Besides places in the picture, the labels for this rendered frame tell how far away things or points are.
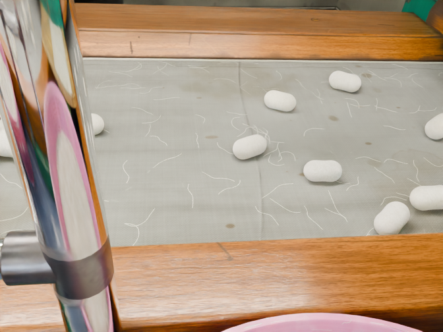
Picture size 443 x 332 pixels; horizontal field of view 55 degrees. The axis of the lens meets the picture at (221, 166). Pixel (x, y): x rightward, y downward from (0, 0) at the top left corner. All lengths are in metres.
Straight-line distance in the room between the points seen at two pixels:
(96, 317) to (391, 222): 0.21
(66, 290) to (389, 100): 0.41
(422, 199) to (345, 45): 0.28
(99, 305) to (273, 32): 0.44
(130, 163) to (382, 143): 0.23
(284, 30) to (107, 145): 0.29
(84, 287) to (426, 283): 0.20
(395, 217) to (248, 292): 0.13
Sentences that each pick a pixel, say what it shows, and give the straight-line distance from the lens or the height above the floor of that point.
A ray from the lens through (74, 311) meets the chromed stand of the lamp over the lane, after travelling 0.18.
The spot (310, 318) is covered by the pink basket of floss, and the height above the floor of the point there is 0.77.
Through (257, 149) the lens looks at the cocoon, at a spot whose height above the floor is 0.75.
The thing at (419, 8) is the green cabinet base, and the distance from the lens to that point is 0.72.
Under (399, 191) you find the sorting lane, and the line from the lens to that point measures 0.38.
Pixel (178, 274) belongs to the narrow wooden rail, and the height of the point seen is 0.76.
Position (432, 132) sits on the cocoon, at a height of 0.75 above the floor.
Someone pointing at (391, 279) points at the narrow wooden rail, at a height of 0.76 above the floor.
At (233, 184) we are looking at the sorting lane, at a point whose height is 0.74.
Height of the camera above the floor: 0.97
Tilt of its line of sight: 39 degrees down
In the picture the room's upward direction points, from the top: 5 degrees clockwise
